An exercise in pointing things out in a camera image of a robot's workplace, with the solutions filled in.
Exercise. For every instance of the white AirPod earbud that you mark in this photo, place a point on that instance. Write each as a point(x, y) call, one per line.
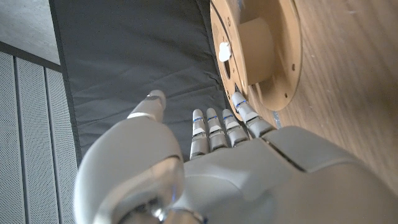
point(224, 51)

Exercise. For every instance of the black fabric curtain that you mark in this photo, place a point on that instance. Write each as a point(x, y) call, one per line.
point(140, 46)

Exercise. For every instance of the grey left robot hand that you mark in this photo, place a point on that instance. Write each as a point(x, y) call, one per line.
point(242, 180)

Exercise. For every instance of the cardboard filament reel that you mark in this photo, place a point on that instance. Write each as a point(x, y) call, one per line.
point(258, 46)

